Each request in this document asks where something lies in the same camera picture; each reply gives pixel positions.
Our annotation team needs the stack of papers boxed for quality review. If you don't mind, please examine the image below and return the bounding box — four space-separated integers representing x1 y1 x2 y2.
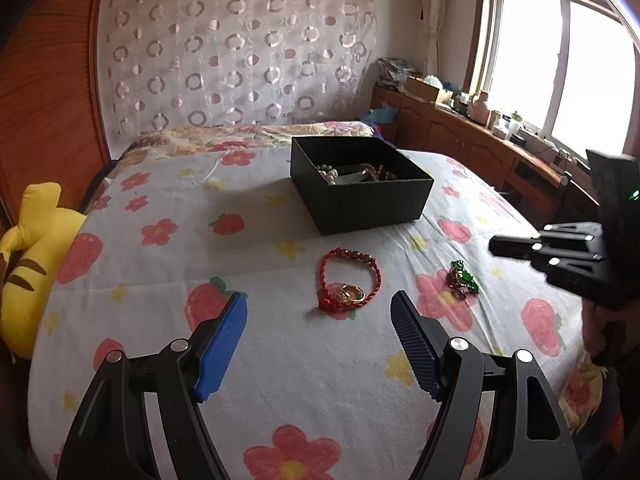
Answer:
376 58 421 87

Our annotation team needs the cardboard box on cabinet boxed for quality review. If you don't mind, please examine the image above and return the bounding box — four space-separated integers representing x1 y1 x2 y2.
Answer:
404 77 452 104

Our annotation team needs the strawberry flower print sheet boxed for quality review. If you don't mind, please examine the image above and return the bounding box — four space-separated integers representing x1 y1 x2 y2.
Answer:
28 148 585 479

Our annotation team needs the yellow plush toy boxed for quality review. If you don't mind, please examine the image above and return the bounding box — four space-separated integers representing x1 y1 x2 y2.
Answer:
1 182 86 360

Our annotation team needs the green gem bracelet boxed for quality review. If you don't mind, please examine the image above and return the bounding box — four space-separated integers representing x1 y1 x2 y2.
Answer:
444 259 482 302

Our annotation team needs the pink circle pattern curtain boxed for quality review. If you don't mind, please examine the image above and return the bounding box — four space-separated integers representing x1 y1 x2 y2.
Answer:
99 0 377 143

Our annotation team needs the floral quilt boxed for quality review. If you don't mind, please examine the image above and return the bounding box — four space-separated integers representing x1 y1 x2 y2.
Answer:
120 120 374 165

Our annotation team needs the brown wooden bead bracelet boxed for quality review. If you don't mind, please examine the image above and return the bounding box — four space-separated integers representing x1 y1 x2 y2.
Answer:
360 161 399 183

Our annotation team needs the black jewelry box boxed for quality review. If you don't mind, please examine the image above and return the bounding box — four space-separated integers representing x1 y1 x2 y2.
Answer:
290 136 434 235

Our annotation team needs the wooden side cabinet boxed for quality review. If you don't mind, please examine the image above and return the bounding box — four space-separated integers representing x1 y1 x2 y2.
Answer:
370 84 598 228

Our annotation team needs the gold ring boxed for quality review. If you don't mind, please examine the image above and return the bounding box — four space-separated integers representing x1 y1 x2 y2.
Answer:
333 283 368 305

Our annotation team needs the pale green jade bangle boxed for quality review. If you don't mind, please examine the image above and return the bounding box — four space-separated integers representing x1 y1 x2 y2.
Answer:
334 169 370 185

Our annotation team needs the red braided rope bracelet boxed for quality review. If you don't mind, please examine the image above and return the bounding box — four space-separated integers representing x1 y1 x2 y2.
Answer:
316 246 383 314

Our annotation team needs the blue plastic bag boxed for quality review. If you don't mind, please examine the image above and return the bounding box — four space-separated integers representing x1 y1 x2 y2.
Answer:
359 103 398 126

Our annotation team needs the window with white frame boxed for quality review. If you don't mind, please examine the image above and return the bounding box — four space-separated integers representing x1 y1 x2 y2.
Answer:
464 0 639 158

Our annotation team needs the white pearl necklace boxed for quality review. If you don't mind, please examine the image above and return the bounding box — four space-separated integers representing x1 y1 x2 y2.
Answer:
316 161 342 187

